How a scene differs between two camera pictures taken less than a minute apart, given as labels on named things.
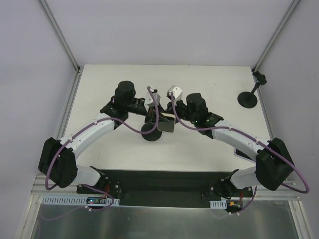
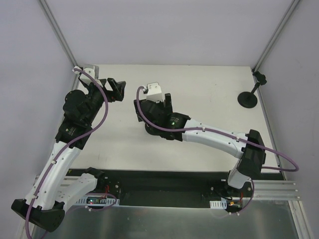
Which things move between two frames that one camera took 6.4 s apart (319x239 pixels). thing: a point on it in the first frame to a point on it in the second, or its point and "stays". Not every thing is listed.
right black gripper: (171, 111) to (156, 106)
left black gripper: (151, 114) to (106, 90)
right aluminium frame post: (278, 29) stays
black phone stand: (249, 99) stays
